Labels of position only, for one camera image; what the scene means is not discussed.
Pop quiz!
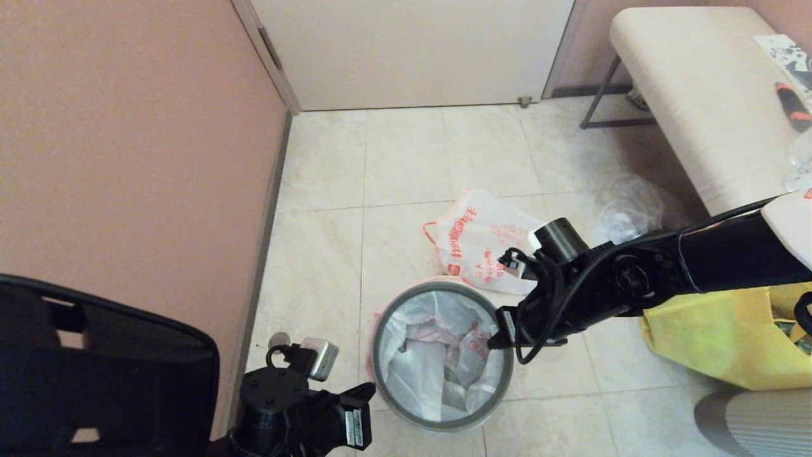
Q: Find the black round trash bin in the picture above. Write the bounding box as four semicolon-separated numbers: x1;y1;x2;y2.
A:
371;281;514;432

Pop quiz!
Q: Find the black metal table leg frame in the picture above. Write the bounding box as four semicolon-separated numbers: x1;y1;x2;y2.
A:
579;56;657;129

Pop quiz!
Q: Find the clear crumpled plastic item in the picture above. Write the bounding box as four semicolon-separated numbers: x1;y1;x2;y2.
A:
785;130;812;194

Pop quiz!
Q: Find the grey door frame post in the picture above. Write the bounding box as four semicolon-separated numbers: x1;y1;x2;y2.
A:
541;0;587;101
230;0;302;116

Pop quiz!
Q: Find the light wood-grain table top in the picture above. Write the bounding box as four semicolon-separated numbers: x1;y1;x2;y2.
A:
609;8;812;218

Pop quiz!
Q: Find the yellow shopping bag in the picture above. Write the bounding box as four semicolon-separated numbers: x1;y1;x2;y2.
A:
639;282;812;391

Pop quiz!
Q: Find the white red-printed floor bag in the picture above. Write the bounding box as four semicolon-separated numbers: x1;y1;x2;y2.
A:
423;189;553;296

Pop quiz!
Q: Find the black and orange tool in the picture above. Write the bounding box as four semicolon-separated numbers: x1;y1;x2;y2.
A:
775;83;812;134

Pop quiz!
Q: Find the black and white printed paper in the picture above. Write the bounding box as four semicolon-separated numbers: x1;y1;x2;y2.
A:
753;35;812;96

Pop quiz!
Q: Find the dark wall baseboard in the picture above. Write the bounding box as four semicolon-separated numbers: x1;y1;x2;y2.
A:
219;111;294;445

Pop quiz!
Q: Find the clear bag with dark items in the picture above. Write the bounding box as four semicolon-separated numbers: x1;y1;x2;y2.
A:
596;175;689;245

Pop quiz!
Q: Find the white door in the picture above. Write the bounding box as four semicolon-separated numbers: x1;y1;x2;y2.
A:
251;0;575;112

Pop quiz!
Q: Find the grey ribbed round object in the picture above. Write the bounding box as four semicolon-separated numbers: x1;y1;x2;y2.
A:
693;388;812;457

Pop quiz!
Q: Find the dark baseboard behind table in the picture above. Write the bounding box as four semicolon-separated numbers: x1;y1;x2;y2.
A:
551;86;635;100

